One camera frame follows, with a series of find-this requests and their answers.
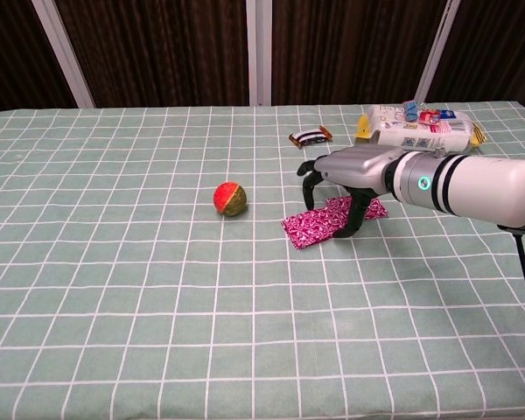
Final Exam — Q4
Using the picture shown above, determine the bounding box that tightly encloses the green checked tablecloth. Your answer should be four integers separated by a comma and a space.
0, 101, 525, 420

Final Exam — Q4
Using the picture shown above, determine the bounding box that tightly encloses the dark white-framed partition panel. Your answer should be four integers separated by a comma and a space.
255, 0, 461, 106
31, 0, 263, 109
413, 0, 525, 118
0, 0, 96, 114

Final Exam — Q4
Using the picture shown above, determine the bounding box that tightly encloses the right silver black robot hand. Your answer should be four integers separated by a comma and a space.
296, 145, 404, 240

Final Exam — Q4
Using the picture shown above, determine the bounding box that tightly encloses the pink patterned cloth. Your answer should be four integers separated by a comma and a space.
281, 206, 347, 252

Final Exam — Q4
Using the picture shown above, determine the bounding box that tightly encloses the white printed plastic package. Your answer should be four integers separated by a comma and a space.
354, 100, 488, 156

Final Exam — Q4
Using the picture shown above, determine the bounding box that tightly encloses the red and green ball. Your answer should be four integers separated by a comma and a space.
212, 180, 249, 218

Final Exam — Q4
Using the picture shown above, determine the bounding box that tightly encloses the black white striped snack bar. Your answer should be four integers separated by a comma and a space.
288, 124, 335, 151

